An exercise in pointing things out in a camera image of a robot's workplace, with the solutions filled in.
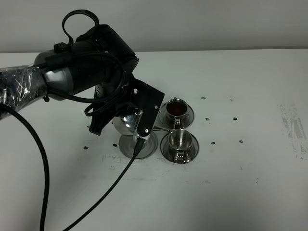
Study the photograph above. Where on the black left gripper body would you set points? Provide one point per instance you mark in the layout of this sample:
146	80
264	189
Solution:
115	93

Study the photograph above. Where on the stainless steel teapot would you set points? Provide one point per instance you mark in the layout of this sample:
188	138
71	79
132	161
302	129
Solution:
126	124

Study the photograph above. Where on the far stainless steel saucer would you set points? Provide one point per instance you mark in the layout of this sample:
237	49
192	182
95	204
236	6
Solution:
166	122

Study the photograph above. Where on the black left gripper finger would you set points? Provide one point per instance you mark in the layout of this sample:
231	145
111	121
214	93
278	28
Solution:
100	120

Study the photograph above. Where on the near stainless steel teacup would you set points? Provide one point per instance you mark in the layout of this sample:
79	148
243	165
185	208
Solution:
179	141

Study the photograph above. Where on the stainless steel saucer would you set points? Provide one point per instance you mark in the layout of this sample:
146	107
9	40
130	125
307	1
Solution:
179	158
166	122

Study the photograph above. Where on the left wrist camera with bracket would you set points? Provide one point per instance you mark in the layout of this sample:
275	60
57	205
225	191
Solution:
148	99

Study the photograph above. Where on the near stainless steel saucer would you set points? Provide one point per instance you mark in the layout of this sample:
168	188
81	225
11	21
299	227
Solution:
179	158

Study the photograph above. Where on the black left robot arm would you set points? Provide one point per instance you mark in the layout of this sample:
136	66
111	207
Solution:
96	69

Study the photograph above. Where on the far stainless steel teacup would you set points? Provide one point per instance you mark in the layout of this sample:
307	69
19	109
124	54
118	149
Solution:
176	111

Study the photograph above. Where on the steel teapot saucer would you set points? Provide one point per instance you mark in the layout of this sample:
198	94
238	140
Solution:
127	144

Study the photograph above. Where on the stainless steel teacup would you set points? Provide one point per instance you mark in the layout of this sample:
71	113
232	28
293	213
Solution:
176	111
179	141

